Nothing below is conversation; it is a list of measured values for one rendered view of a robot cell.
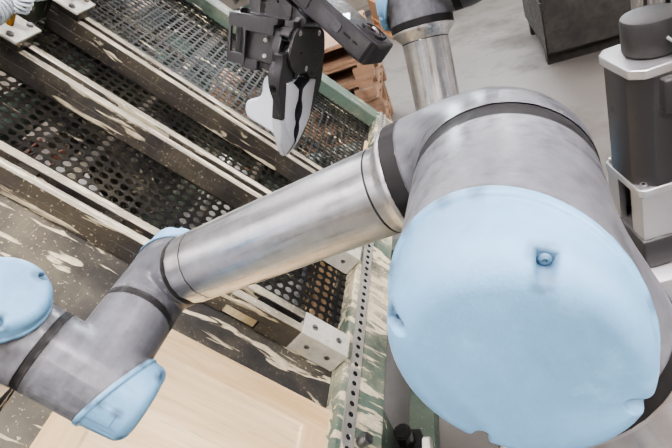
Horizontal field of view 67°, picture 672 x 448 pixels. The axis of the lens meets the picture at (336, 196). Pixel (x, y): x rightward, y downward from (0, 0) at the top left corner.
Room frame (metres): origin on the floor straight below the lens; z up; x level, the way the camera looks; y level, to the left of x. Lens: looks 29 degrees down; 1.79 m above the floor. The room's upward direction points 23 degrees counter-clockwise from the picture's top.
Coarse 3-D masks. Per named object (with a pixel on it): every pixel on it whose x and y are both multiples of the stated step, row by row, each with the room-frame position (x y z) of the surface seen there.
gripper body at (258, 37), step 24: (264, 0) 0.58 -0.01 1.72; (288, 0) 0.56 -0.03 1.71; (240, 24) 0.57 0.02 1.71; (264, 24) 0.55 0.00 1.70; (288, 24) 0.54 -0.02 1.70; (312, 24) 0.55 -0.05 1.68; (240, 48) 0.58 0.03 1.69; (264, 48) 0.55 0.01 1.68; (288, 48) 0.53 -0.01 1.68; (312, 48) 0.56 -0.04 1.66
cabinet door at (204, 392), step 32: (160, 352) 0.77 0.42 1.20; (192, 352) 0.79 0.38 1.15; (192, 384) 0.73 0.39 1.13; (224, 384) 0.74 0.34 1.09; (256, 384) 0.76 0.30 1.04; (160, 416) 0.66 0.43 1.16; (192, 416) 0.67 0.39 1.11; (224, 416) 0.68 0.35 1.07; (256, 416) 0.70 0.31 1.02; (288, 416) 0.71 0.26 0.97; (320, 416) 0.73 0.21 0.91
